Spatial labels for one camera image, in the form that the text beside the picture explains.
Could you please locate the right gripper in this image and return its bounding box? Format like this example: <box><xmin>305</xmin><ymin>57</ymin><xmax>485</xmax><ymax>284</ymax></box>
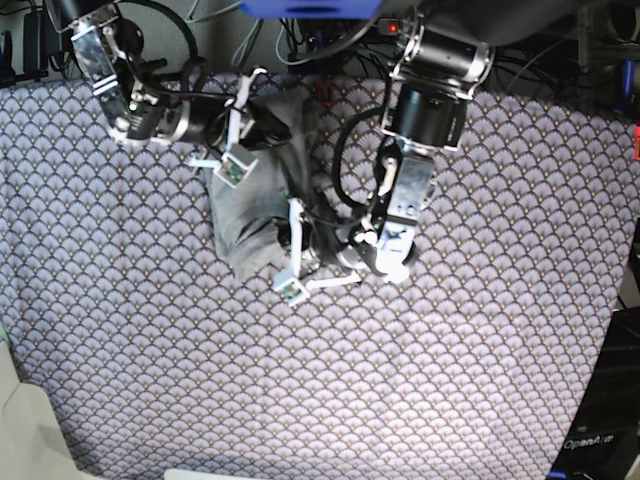
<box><xmin>188</xmin><ymin>67</ymin><xmax>291</xmax><ymax>170</ymax></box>

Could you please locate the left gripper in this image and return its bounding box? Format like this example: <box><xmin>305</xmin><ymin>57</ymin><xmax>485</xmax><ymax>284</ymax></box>
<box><xmin>272</xmin><ymin>198</ymin><xmax>362</xmax><ymax>290</ymax></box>

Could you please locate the grey T-shirt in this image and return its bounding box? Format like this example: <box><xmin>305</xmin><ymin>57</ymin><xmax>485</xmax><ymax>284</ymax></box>
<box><xmin>203</xmin><ymin>87</ymin><xmax>321</xmax><ymax>282</ymax></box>

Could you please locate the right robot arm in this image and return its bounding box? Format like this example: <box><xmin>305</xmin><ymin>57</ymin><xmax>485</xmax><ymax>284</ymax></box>
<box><xmin>45</xmin><ymin>1</ymin><xmax>291</xmax><ymax>157</ymax></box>

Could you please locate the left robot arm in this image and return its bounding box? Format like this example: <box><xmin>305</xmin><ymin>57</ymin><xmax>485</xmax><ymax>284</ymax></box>
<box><xmin>274</xmin><ymin>1</ymin><xmax>575</xmax><ymax>301</ymax></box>

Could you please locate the red table clamp centre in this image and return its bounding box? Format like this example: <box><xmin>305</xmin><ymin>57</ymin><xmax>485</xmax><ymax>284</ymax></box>
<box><xmin>318</xmin><ymin>81</ymin><xmax>333</xmax><ymax>106</ymax></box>

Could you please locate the fan-patterned purple tablecloth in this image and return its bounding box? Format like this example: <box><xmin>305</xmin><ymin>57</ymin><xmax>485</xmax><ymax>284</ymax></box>
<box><xmin>1</xmin><ymin>82</ymin><xmax>639</xmax><ymax>479</ymax></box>

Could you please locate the black OpenArm box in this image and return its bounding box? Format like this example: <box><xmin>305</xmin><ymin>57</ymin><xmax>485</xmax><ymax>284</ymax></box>
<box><xmin>554</xmin><ymin>308</ymin><xmax>639</xmax><ymax>479</ymax></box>

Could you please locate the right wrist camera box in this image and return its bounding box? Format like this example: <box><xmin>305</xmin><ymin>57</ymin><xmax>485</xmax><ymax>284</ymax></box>
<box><xmin>214</xmin><ymin>144</ymin><xmax>258</xmax><ymax>189</ymax></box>

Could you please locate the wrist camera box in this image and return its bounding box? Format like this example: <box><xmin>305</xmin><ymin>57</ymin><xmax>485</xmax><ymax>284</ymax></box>
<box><xmin>273</xmin><ymin>271</ymin><xmax>310</xmax><ymax>307</ymax></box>
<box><xmin>214</xmin><ymin>144</ymin><xmax>258</xmax><ymax>189</ymax></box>

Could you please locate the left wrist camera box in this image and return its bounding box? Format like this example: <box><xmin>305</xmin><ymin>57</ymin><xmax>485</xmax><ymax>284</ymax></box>
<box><xmin>273</xmin><ymin>271</ymin><xmax>310</xmax><ymax>307</ymax></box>

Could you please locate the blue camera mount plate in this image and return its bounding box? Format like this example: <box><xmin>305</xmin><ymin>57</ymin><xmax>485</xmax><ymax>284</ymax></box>
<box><xmin>241</xmin><ymin>0</ymin><xmax>383</xmax><ymax>20</ymax></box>

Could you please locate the blue post right edge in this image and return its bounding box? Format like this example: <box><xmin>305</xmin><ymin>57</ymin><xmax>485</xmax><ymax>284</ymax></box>
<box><xmin>615</xmin><ymin>60</ymin><xmax>635</xmax><ymax>113</ymax></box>

